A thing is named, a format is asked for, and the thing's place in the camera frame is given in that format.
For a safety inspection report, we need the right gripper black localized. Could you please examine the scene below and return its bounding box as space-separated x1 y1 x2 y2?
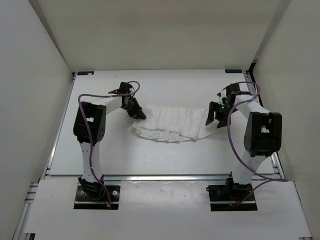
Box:
205 101 238 129

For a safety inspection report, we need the white pleated skirt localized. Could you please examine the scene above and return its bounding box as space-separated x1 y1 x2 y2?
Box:
129 104 218 143

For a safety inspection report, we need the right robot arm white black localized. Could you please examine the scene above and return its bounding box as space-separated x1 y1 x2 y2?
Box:
205 94 282 200

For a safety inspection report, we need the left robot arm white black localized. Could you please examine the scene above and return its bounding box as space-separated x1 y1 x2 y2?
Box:
73 96 147 200

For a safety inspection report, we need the right blue corner label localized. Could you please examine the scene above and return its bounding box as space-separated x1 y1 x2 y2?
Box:
224 69 243 74

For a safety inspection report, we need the blue corner label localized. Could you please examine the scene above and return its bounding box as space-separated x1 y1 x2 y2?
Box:
224 69 243 74
77 71 95 76

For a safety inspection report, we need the left blue corner label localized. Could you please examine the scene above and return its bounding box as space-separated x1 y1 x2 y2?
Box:
77 71 95 76

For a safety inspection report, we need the white front cover board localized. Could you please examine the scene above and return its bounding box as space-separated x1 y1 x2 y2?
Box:
25 178 311 240

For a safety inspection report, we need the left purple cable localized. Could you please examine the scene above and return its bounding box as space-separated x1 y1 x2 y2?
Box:
77 80 141 209

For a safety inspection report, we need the purple cable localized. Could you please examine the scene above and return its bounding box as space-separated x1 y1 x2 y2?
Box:
223 81 288 207
77 80 141 209

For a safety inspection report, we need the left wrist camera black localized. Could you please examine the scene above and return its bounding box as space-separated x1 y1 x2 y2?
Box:
108 82 134 95

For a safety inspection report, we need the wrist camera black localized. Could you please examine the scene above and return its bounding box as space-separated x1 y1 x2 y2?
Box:
217 83 252 97
108 82 134 95

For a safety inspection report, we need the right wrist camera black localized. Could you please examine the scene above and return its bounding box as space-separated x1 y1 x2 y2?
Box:
217 83 252 97

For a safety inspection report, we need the front aluminium rail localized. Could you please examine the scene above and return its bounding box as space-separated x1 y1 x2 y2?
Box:
103 174 228 182

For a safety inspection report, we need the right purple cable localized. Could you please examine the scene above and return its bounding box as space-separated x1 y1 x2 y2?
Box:
223 81 288 207

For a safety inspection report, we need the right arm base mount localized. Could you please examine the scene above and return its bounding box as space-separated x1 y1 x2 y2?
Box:
206 177 258 212

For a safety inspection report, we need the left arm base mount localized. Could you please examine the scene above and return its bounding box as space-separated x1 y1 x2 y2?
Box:
73 183 121 210

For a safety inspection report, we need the left aluminium frame rail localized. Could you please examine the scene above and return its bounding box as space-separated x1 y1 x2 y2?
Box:
9 172 48 240

